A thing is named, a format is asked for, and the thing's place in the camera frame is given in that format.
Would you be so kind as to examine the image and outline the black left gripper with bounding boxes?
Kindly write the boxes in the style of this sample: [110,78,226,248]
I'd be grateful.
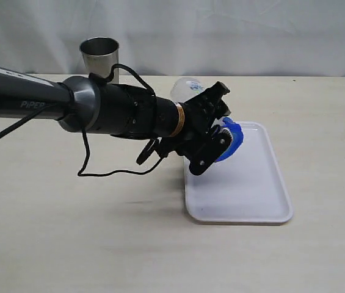
[178,81,230,176]

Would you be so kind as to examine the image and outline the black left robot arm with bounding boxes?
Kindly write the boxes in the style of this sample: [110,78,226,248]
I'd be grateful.
[0,67,234,175]

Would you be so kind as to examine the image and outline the clear plastic tall container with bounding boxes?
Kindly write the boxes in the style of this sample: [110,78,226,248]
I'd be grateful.
[170,77,205,102]

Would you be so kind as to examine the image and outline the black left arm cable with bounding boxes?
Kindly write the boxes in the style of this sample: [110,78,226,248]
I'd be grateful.
[0,63,169,178]

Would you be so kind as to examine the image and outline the stainless steel tumbler cup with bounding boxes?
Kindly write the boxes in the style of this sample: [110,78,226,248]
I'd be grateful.
[79,37,119,85]

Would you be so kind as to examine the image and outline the blue plastic container lid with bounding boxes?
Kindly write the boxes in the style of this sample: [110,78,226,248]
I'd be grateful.
[214,117,244,162]

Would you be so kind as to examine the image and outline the white rectangular plastic tray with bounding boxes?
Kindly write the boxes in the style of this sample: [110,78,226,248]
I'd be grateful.
[184,121,294,225]

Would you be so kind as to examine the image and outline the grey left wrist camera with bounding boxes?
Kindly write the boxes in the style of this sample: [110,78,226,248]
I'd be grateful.
[219,127,233,148]

